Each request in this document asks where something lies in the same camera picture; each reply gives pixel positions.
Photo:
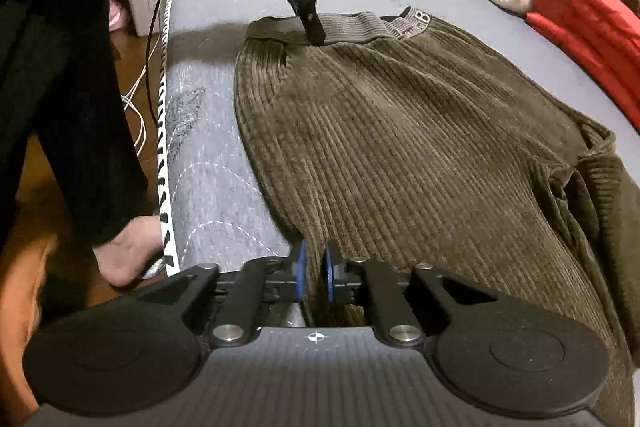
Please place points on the pink object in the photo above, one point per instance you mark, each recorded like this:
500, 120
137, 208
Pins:
116, 14

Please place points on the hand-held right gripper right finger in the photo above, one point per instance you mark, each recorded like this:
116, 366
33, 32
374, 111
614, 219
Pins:
328, 276

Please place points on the red quilted garment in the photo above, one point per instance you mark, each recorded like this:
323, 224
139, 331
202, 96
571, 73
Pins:
590, 22

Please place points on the person's dark trouser leg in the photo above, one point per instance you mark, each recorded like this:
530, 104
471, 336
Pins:
65, 107

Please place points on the person's bare foot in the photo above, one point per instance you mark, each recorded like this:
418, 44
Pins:
127, 252

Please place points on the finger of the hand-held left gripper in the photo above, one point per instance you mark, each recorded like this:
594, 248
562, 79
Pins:
314, 27

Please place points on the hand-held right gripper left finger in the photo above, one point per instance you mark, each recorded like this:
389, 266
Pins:
300, 271

